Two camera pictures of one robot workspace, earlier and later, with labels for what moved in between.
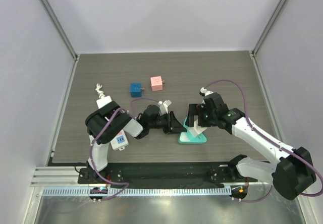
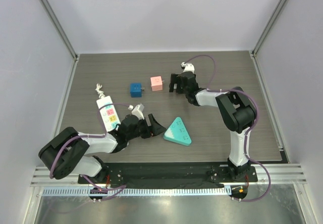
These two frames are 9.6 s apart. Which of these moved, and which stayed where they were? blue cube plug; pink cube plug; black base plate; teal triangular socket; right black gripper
Moved: right black gripper; teal triangular socket
Stayed: blue cube plug; pink cube plug; black base plate
